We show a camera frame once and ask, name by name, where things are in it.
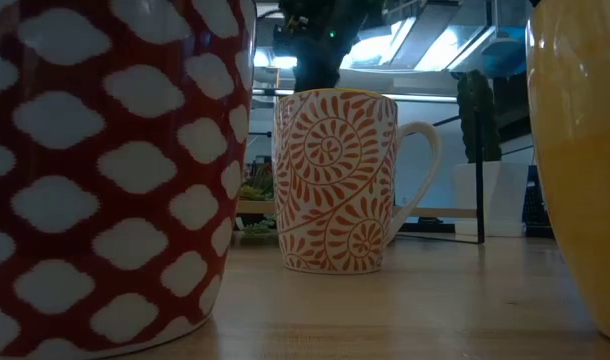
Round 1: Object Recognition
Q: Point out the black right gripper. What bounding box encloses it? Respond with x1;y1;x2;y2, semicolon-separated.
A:
273;0;386;94

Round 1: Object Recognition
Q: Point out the red white-patterned coffee mug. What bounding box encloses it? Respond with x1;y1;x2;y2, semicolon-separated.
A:
0;0;259;360

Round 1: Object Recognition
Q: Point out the yellow coffee mug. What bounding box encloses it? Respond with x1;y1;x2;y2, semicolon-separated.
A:
525;0;610;346

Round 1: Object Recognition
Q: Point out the white orange-spiral coffee mug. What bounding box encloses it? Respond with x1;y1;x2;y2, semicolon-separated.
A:
272;88;442;275

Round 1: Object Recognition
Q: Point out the small green succulent plant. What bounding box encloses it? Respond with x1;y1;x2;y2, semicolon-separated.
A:
238;159;277;237

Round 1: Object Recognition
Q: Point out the green cactus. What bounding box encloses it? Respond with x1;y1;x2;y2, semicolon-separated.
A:
456;69;502;164

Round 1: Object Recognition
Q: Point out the white hexagonal plant pot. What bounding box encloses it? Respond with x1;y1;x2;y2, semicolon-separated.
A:
452;160;530;238

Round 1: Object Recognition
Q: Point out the black ribbed box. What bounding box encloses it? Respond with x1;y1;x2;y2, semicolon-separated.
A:
522;164;555;239

